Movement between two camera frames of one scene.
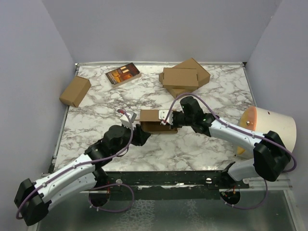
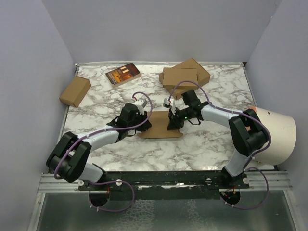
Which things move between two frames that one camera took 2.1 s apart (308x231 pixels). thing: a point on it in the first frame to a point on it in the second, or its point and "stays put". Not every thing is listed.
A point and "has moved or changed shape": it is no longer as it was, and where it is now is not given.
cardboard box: x=149 y=121 has moved or changed shape
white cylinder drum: x=261 y=121 stays put
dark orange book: x=123 y=74 stays put
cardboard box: x=175 y=92 stays put
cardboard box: x=203 y=77 stays put
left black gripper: x=140 y=136 to x=144 y=127
